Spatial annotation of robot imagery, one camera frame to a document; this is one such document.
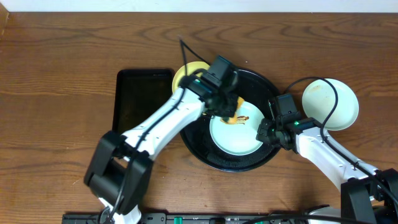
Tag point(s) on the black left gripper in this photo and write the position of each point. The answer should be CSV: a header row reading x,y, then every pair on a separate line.
x,y
226,107

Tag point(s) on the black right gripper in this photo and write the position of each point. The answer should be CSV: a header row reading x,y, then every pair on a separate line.
x,y
261,135

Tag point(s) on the yellow green sponge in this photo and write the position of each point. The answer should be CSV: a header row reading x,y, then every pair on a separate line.
x,y
235,119

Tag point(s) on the light blue plate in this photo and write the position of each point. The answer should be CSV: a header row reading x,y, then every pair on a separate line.
x,y
238,139

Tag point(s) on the yellow plate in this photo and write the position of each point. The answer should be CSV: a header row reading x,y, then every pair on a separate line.
x,y
187,69

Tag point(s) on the mint green plate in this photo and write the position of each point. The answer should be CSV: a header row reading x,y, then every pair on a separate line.
x,y
318,100

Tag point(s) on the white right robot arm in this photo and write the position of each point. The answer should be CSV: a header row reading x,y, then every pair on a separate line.
x,y
367,193

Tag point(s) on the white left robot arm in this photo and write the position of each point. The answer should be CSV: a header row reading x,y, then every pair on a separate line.
x,y
119,171

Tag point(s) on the round black tray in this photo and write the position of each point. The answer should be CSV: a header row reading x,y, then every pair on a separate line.
x,y
255,89

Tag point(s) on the rectangular black tray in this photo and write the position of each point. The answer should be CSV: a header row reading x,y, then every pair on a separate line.
x,y
139,94

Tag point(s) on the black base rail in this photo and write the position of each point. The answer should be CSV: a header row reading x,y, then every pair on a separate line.
x,y
171,218

